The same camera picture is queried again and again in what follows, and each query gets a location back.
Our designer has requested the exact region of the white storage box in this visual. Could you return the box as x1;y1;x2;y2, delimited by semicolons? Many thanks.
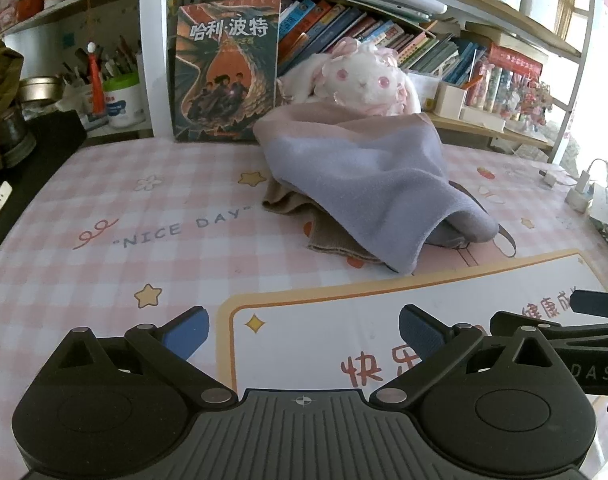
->
521;0;561;23

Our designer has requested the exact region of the bunch of pens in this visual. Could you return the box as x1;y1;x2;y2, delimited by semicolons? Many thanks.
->
59;35;141;86

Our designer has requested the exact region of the dragon cover book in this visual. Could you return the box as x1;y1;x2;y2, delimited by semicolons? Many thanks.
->
173;0;282;145

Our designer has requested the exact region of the pink checked table mat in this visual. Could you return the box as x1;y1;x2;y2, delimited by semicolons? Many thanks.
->
0;132;608;461

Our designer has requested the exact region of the white charger with cable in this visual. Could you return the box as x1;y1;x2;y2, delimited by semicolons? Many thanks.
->
566;159;608;213

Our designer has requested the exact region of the white pink plush bunny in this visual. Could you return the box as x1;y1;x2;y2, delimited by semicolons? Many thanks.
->
276;39;425;117

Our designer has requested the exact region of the flat white box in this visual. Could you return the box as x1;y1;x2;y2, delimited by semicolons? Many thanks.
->
459;105;507;133

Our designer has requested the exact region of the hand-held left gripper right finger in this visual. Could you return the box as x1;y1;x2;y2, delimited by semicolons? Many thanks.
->
369;304;580;407

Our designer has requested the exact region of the red tassel pendant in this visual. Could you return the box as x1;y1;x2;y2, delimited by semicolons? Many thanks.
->
86;42;107;116

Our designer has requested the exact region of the row of colourful jars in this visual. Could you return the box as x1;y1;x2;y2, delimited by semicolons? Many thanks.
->
466;60;555;126

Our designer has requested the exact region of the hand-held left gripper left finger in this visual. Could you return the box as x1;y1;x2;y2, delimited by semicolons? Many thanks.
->
34;306;239;409

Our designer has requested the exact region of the pale green flat folder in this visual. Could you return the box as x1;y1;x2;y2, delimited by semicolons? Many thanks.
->
274;0;431;23

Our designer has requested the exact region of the white pen jar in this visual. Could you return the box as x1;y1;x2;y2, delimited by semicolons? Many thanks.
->
104;72;147;128

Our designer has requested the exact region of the red book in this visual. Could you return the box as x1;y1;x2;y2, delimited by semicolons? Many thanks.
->
486;42;542;77

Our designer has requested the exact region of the white pen box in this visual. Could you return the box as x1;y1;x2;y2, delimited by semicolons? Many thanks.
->
436;81;467;116

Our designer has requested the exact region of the row of colourful books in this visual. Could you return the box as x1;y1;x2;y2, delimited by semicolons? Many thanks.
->
276;0;487;86

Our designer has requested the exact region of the bamboo slat roll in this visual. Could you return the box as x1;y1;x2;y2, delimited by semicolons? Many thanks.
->
559;0;583;52

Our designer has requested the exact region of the white frame bookshelf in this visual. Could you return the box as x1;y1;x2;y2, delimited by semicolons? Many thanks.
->
139;0;597;166

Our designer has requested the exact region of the beige thick book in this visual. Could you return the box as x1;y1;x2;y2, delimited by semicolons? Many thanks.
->
464;22;535;52

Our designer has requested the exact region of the purple and pink sweater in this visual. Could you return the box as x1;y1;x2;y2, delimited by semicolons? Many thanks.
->
253;110;517;276

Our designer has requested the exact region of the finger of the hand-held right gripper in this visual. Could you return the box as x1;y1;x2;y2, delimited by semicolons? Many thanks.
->
489;311;608;349
570;287;608;320

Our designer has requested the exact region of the translucent storage box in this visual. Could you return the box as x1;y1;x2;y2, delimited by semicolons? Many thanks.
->
406;71;442;106

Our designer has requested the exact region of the wooden side shelf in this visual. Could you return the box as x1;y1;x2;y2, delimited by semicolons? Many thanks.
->
0;0;141;41

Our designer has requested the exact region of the round metal tin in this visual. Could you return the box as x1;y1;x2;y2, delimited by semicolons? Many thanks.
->
18;76;65;106

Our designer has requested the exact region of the dark metal pot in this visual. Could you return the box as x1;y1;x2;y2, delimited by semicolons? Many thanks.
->
0;105;37;168

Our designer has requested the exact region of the black side table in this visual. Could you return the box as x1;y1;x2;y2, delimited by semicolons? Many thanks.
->
0;110;87;271

